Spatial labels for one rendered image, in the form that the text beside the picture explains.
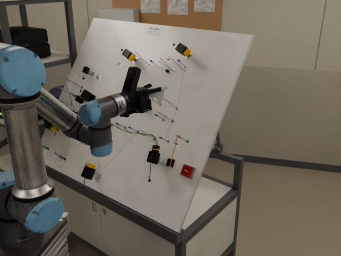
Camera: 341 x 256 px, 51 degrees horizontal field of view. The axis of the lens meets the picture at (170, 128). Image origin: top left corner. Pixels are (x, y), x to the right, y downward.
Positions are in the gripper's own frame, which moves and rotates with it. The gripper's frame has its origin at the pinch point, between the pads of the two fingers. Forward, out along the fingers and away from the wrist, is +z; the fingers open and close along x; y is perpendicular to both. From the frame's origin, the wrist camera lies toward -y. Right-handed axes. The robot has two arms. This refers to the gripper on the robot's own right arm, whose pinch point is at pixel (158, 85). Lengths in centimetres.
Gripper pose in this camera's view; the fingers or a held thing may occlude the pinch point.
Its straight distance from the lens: 139.2
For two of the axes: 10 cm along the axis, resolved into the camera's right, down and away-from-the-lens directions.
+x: 7.6, 1.3, -6.4
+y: 1.0, 9.5, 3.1
